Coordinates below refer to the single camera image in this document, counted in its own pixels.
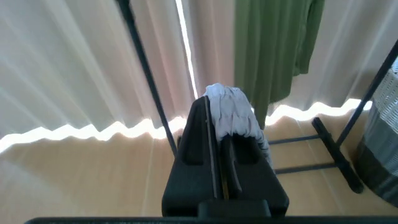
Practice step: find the pale grey garment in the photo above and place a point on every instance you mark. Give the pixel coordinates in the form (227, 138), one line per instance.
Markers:
(230, 109)

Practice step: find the beige curtain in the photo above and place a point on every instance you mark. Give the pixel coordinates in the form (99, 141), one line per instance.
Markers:
(62, 62)

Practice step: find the white laundry basket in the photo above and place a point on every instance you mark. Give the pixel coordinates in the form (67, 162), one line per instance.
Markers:
(382, 140)

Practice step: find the black clothes rack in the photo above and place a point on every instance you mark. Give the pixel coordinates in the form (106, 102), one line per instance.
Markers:
(146, 71)

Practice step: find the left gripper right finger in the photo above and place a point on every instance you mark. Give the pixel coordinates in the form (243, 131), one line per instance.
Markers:
(258, 186)

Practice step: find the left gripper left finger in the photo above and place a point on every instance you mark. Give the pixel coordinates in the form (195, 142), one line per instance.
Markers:
(189, 183)

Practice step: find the green printed shirt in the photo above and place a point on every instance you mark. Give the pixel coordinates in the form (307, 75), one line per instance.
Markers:
(264, 46)

